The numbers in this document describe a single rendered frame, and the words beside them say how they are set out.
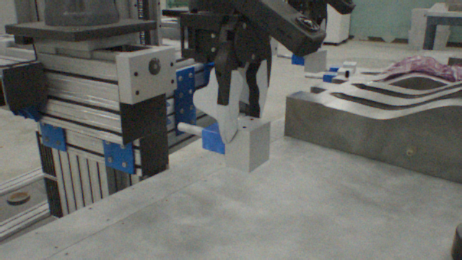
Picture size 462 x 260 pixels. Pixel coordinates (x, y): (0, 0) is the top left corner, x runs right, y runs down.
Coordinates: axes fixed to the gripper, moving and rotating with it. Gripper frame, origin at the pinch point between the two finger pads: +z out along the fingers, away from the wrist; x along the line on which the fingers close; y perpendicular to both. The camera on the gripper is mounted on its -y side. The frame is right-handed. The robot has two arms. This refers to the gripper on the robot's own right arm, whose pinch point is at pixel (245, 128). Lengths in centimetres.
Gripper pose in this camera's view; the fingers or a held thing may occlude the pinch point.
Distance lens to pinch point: 51.0
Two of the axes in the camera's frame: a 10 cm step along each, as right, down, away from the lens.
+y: -8.2, -2.1, 5.4
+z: 0.0, 9.4, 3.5
